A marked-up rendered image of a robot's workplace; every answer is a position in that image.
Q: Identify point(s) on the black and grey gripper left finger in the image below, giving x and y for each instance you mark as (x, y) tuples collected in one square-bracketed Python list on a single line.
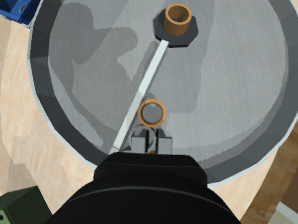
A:
[(140, 143)]

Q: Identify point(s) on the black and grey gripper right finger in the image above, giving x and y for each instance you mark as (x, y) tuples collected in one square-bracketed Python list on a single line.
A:
[(164, 143)]

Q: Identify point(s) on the grey round turning table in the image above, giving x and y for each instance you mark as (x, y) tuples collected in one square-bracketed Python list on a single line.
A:
[(229, 86)]

